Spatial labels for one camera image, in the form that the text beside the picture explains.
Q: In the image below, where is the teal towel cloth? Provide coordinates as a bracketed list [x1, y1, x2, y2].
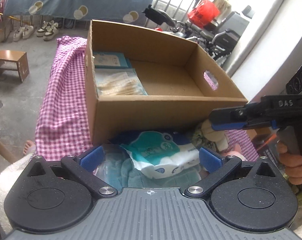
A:
[96, 152, 204, 193]

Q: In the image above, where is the blue white wipes pack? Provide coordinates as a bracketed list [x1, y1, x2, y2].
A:
[111, 130, 200, 179]

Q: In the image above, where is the cotton swabs plastic bag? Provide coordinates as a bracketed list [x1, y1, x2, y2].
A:
[95, 68, 148, 96]

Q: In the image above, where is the right hand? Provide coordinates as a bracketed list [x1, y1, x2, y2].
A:
[277, 141, 302, 185]

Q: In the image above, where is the beige round powder puff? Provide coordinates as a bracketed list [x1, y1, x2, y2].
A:
[201, 119, 228, 151]

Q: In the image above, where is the green floral cloth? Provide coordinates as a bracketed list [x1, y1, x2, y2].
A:
[191, 125, 217, 151]

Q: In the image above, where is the pink white checkered cloth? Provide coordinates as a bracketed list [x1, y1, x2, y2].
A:
[34, 36, 260, 163]

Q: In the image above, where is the bare foot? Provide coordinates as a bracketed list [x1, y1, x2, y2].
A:
[23, 140, 36, 155]

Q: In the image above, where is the brown cardboard box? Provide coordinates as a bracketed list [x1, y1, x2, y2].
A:
[84, 20, 247, 145]

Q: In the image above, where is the grey wheelchair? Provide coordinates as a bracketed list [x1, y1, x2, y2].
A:
[143, 5, 249, 66]

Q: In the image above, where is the teal small carton box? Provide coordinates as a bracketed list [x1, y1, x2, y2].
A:
[93, 51, 132, 69]

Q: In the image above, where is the small brown wooden stool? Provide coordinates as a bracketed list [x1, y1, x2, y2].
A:
[0, 50, 30, 82]

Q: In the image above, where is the red plastic bag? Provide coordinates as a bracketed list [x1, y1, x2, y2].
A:
[188, 0, 220, 28]

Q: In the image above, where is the green white sneaker pair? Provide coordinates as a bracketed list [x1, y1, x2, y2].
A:
[36, 20, 59, 41]

